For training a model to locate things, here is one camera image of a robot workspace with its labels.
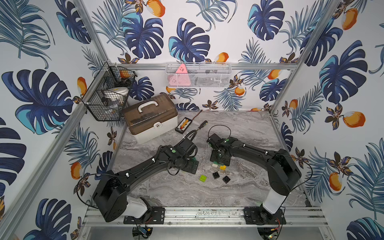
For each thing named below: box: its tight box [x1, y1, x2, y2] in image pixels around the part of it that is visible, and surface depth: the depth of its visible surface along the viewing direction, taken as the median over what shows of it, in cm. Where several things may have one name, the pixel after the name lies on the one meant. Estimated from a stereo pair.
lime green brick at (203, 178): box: [199, 174, 208, 183], surface depth 87 cm
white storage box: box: [122, 93, 179, 144], surface depth 97 cm
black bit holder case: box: [175, 117, 193, 135], surface depth 112 cm
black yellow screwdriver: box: [196, 120, 208, 132], surface depth 112 cm
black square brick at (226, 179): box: [222, 175, 231, 184], surface depth 87 cm
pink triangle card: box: [167, 63, 191, 87], surface depth 92 cm
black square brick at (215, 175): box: [212, 171, 220, 180], surface depth 89 cm
